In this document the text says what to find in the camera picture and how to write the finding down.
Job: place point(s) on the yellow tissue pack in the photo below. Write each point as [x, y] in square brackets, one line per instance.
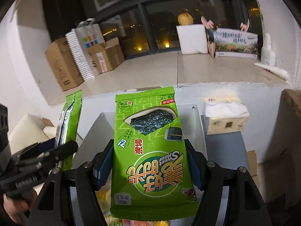
[225, 115]

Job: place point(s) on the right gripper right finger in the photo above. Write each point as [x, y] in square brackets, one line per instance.
[245, 204]

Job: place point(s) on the black camera module left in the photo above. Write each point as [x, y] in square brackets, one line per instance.
[5, 152]

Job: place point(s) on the person's left hand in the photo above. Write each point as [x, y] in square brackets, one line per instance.
[12, 209]

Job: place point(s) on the green seaweed snack bag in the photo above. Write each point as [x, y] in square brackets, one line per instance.
[151, 180]

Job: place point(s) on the small open cardboard box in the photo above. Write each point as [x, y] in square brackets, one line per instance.
[107, 56]

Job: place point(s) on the yellow pomelo fruit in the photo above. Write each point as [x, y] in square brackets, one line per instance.
[185, 19]

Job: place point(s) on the pink figurine toy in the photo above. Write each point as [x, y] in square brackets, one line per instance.
[209, 26]

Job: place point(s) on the white foam box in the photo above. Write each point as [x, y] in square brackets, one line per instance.
[192, 39]

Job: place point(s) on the white plastic bottle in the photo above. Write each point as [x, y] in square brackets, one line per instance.
[268, 56]

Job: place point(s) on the white polka dot paper bag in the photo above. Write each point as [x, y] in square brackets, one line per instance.
[86, 35]

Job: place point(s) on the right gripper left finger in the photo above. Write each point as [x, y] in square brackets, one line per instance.
[69, 197]

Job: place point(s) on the white cardboard storage box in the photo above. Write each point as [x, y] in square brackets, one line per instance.
[102, 132]

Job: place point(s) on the blue table cloth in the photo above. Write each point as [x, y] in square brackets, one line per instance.
[227, 150]

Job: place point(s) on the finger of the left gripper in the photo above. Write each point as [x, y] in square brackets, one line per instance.
[54, 154]
[34, 150]

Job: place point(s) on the tall brown cardboard box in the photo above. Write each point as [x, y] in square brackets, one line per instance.
[63, 65]

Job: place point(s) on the rolled white paper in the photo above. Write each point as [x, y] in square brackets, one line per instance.
[281, 73]

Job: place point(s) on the landscape printed gift box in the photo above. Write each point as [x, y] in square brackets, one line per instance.
[235, 43]

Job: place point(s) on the cream leather sofa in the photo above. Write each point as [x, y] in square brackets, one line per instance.
[30, 129]

